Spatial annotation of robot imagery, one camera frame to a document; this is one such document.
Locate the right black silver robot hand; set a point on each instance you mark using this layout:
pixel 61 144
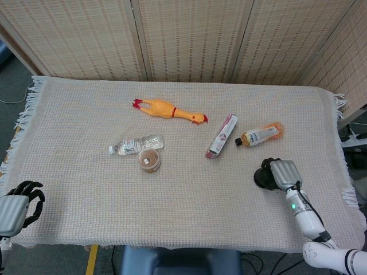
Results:
pixel 284 173

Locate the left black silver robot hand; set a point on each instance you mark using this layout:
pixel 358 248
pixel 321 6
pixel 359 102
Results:
pixel 11 212

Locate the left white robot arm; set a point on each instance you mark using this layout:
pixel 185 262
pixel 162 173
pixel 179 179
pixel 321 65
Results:
pixel 4 255

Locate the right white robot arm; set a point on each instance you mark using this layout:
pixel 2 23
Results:
pixel 309 217

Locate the orange drink bottle black cap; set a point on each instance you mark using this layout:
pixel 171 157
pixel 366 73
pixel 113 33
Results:
pixel 259 134

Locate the pink white toothpaste box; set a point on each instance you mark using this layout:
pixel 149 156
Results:
pixel 222 136

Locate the black white equipment stand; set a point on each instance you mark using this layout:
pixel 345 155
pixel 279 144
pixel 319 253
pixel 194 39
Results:
pixel 354 139

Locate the yellow floor tape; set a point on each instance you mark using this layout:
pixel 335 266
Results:
pixel 92 260

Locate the beige woven fringed tablecloth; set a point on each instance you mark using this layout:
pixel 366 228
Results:
pixel 183 200

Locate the clear jar brown contents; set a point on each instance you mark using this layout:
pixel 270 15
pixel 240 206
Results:
pixel 148 161

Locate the yellow rubber chicken toy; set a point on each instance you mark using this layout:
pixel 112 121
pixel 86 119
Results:
pixel 163 109

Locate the clear plastic water bottle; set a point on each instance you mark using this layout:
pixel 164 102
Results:
pixel 134 144

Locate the woven bamboo folding screen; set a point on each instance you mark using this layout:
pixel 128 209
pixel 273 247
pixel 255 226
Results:
pixel 189 40

